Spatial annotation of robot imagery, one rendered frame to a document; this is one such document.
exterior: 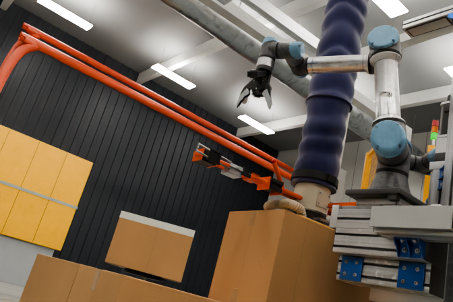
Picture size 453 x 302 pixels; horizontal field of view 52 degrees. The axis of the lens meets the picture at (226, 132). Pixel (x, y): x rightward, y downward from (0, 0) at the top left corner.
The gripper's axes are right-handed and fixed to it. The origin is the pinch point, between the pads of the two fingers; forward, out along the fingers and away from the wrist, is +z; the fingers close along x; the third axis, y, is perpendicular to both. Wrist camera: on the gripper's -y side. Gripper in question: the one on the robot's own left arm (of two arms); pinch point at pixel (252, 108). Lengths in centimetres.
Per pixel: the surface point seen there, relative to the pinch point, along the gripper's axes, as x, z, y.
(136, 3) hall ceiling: 580, -487, 504
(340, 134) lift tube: -27, -12, 47
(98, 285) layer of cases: 24, 82, -29
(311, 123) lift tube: -13.9, -13.3, 40.7
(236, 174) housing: 4.4, 26.0, 10.8
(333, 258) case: -35, 48, 40
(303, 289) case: -28, 64, 28
